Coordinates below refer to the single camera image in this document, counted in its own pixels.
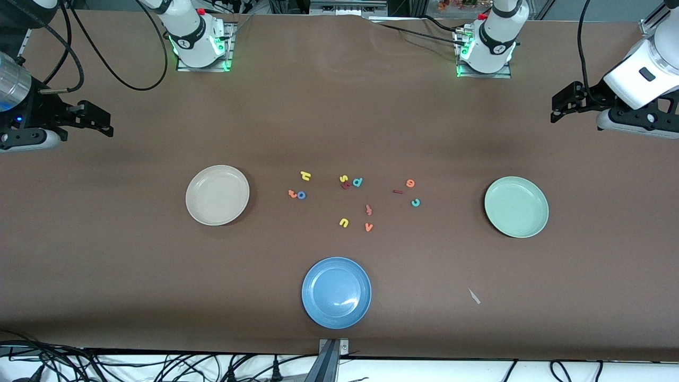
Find green round plate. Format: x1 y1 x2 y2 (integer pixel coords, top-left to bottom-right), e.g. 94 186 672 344
484 176 550 238

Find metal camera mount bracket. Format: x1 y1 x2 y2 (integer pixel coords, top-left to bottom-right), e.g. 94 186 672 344
305 338 350 382

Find beige round plate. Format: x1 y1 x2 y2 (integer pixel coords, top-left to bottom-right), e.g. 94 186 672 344
185 164 250 227

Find blue round plate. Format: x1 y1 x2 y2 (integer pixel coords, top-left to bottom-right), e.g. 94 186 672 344
301 257 372 329

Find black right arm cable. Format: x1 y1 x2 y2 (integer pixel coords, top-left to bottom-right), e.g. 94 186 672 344
38 0 169 95

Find brown table cover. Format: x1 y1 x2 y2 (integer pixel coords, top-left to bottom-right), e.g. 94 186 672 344
0 10 679 362

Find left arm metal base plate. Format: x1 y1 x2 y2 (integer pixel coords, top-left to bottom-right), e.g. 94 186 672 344
455 27 512 79

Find grey metal box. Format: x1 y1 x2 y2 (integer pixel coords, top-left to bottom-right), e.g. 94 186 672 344
310 0 388 16

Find black cable on table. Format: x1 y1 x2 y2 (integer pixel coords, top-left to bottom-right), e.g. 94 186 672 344
419 15 461 34
371 21 460 46

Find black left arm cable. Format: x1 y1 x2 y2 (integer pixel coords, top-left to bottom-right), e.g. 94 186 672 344
577 0 597 103

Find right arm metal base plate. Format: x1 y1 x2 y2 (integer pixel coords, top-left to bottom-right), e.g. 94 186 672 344
177 22 235 72

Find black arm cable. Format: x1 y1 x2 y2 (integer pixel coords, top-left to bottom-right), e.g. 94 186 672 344
577 0 597 103
38 0 169 95

